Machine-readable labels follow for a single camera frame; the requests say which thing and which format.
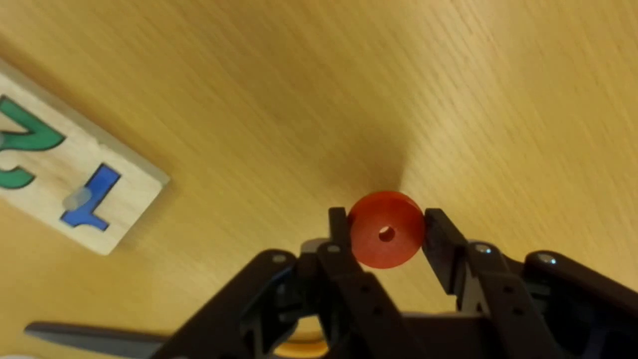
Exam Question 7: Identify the yellow orange handled scissors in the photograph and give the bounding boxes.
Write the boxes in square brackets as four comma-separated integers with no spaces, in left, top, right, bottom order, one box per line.
[24,322,331,359]

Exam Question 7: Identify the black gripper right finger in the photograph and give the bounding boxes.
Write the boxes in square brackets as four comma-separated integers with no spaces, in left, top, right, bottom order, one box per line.
[425,208,638,359]

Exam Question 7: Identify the orange disc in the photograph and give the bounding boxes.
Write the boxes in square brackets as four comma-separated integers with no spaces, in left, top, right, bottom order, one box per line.
[347,190,429,272]

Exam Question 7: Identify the wooden number puzzle board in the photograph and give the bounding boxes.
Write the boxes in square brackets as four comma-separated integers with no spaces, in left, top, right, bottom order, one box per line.
[0,57,171,258]

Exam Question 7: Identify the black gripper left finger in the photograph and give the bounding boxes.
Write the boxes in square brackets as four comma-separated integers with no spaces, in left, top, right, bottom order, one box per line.
[148,206,401,359]

